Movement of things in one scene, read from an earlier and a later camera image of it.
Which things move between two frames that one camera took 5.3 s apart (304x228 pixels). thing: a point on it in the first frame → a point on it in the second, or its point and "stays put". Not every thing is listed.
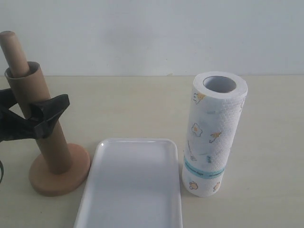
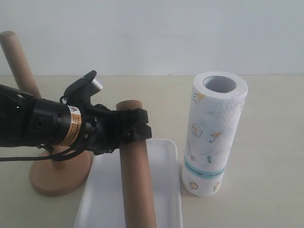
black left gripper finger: x=53 y=107 → x=137 y=116
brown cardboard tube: x=32 y=88 → x=137 y=197
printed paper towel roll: x=217 y=100 stays put
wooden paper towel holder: x=42 y=181 stays put
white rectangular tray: x=132 y=183 stays put
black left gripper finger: x=13 y=127 → x=141 y=131
